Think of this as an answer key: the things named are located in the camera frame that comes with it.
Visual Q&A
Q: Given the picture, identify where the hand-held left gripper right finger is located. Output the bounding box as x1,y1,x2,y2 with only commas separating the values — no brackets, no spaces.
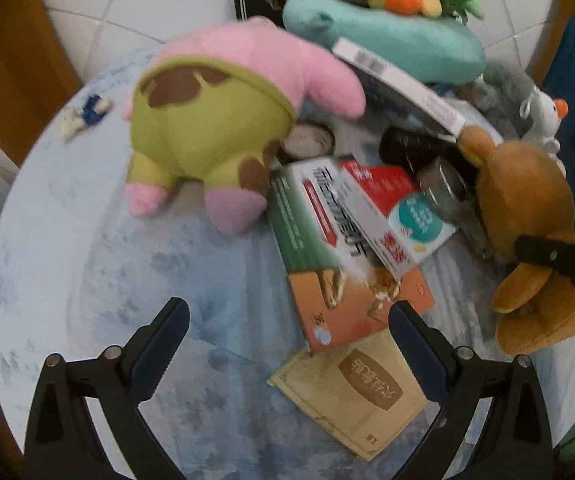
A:
389,301,554,480

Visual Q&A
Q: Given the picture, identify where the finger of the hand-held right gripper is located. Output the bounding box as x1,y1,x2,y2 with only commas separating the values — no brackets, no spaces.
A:
514,233,575,292

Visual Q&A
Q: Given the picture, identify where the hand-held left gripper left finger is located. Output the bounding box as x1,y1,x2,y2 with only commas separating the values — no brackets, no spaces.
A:
24,297,191,480

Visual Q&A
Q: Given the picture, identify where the brown bear plush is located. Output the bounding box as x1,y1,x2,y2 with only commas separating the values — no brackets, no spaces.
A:
456,126,575,357

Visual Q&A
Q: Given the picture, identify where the beige sachet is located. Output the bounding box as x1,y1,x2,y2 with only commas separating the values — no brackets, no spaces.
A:
268,332,429,461

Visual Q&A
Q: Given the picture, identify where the orange medicine box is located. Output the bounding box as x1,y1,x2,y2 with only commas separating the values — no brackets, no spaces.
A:
287,264,436,356

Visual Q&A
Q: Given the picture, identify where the glass jar with silver lid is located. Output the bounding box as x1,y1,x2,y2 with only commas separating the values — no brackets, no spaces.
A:
415,156,494,262

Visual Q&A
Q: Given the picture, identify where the teal and white medicine box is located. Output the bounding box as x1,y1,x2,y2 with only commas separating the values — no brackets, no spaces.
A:
386,192,457,265

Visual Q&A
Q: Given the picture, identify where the small white goose plush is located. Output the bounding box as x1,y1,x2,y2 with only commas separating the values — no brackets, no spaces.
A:
519,87,569,155

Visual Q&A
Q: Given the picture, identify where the grey plush toy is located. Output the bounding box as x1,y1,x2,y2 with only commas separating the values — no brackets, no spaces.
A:
460,60,543,142

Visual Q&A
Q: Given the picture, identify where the green and white medicine box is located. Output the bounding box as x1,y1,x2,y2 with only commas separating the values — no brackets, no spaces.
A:
268,157,418,282

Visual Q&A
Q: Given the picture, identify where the red and white medicine box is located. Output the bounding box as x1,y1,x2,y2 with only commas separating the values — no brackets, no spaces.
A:
340,159,421,217

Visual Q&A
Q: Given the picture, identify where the black bottle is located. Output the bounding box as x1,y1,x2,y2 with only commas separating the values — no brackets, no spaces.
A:
380,126,471,177

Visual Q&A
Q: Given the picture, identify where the long white box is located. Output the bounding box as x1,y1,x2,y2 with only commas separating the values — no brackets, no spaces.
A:
331,36,468,137

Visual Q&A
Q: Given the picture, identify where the small blue and white figure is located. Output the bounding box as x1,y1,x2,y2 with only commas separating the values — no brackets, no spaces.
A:
60,94,114,141

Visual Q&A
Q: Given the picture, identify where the teal plush toy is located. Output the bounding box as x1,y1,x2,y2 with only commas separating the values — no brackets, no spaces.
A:
282,0,487,84

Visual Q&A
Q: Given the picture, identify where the pink starfish plush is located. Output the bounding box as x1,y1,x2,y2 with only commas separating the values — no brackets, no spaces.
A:
120,16,367,235

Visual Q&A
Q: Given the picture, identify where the wooden furniture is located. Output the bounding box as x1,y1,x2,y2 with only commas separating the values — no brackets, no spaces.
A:
0,0,81,167

